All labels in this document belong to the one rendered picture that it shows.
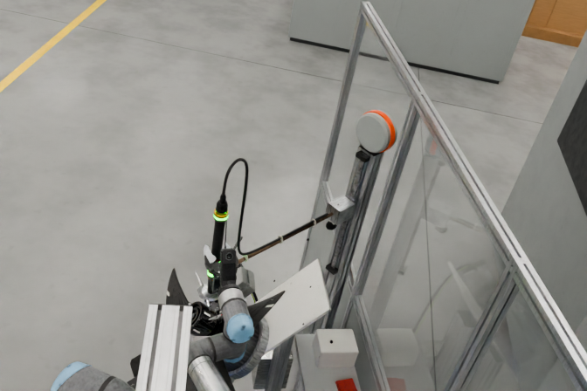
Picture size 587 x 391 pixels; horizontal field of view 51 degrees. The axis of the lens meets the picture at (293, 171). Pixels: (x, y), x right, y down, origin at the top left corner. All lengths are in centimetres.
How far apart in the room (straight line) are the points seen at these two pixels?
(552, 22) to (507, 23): 233
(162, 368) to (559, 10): 889
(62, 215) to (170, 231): 77
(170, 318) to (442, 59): 651
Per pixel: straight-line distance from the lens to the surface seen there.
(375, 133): 229
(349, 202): 245
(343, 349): 272
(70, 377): 190
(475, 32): 747
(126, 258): 433
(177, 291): 260
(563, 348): 154
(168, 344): 129
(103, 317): 400
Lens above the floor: 305
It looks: 35 degrees down
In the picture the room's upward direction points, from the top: 11 degrees clockwise
